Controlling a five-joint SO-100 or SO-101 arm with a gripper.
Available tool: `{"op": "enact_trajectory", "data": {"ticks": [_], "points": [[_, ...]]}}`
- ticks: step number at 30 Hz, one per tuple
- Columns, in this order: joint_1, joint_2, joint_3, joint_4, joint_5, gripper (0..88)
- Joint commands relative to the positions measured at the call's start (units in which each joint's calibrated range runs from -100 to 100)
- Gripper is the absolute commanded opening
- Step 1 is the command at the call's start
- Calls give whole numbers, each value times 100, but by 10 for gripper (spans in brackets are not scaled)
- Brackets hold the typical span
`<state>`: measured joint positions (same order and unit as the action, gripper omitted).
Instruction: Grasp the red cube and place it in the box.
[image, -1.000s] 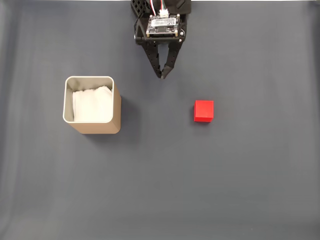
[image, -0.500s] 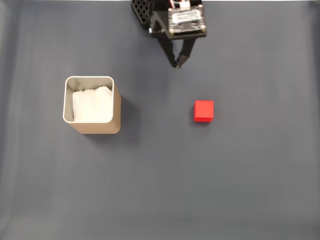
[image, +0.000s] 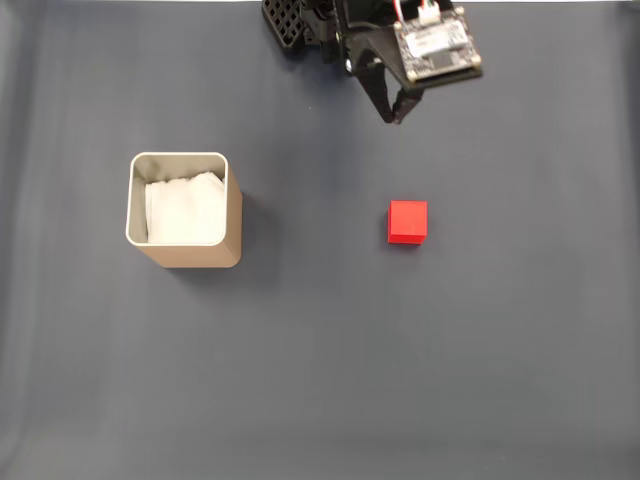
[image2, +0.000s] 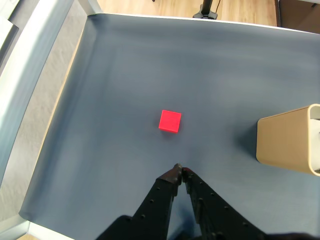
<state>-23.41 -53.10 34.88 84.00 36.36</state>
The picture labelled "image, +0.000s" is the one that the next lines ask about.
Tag red cube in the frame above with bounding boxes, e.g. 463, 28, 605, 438
387, 200, 429, 246

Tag tan square box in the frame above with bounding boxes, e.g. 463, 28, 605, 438
124, 151, 245, 270

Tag blue-grey table mat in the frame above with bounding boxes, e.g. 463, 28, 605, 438
0, 2, 640, 480

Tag camera circuit board with mount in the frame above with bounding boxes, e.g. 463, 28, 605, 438
392, 4, 485, 94

